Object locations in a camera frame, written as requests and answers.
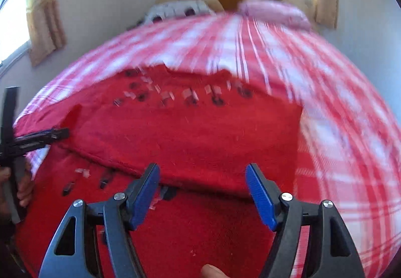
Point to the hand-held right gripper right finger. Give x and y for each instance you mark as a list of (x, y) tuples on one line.
[(260, 195)]

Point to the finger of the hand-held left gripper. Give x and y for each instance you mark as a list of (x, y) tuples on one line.
[(47, 137)]

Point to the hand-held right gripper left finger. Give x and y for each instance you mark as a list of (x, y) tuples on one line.
[(144, 195)]

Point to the red knitted sweater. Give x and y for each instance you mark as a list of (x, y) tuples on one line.
[(194, 140)]

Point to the person's left hand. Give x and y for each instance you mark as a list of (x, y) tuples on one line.
[(25, 185)]

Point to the person's right hand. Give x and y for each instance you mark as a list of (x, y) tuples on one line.
[(213, 271)]

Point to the bright window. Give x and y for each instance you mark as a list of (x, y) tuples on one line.
[(12, 24)]

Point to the red plaid bed sheet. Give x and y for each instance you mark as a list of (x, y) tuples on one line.
[(338, 127)]

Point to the white black patterned pillow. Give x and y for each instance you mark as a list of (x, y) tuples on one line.
[(175, 10)]

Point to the pink pillow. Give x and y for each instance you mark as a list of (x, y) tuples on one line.
[(275, 13)]

